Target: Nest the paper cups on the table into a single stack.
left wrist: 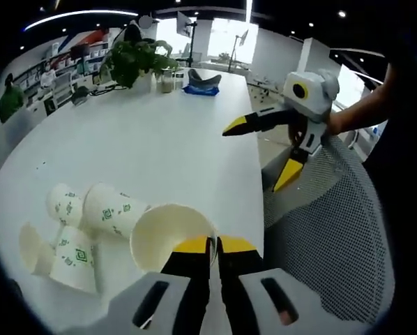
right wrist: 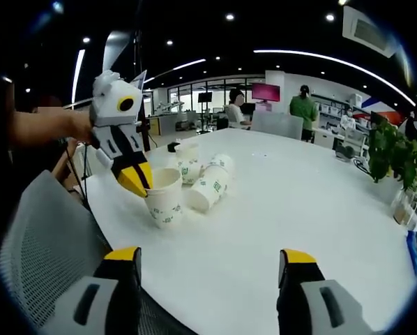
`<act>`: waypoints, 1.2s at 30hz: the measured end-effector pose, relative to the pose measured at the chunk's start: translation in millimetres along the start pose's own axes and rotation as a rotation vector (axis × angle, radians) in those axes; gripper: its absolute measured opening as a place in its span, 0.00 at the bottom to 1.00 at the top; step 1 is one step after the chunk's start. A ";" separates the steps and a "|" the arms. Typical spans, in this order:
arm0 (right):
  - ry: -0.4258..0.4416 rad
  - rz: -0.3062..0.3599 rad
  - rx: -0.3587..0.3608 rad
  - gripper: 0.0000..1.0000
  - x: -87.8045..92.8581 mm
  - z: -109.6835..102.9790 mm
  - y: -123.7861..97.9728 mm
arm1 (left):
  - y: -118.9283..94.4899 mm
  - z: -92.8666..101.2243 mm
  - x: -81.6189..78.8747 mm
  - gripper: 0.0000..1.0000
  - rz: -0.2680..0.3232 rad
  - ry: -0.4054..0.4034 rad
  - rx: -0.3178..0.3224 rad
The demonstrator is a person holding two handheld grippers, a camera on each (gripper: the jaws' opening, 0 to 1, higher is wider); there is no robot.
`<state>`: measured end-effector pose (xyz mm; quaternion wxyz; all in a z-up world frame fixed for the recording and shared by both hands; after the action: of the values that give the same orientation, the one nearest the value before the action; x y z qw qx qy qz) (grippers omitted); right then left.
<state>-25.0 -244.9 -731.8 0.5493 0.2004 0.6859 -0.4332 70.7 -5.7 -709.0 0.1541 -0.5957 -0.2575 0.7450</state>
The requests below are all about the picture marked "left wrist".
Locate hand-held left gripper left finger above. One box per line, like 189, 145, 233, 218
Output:
105, 235, 213, 335

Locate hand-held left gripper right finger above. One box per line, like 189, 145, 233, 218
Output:
215, 235, 339, 335

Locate green print white paper cup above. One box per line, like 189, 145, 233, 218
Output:
130, 204, 218, 275

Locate pile of paper cups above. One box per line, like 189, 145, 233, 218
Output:
18, 181, 152, 294

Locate blue packet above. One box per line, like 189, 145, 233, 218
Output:
182, 84, 220, 98

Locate grey mesh office chair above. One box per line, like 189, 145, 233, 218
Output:
260, 134, 396, 325

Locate glass jar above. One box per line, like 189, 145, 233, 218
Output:
156, 68, 176, 94

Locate white table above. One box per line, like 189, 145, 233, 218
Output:
0, 68, 265, 332

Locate person's dark clothing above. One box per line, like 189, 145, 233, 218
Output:
363, 114, 417, 280

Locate monitor on black stand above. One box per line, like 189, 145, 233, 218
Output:
176, 10, 199, 68

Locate green potted plant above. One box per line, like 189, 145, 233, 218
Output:
100, 40, 180, 90

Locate black desk device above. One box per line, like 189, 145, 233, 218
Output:
70, 85, 90, 105

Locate storage shelves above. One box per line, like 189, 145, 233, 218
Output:
13, 41, 112, 91

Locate grey chair backrest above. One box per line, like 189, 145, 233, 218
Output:
3, 108, 39, 142

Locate black cable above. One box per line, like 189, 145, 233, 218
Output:
88, 83, 128, 97

